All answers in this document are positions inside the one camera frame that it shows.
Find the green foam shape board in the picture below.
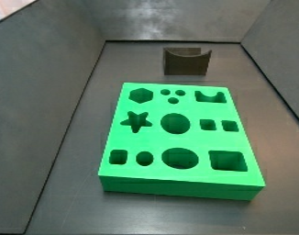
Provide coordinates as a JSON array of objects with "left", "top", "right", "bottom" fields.
[{"left": 97, "top": 83, "right": 264, "bottom": 200}]

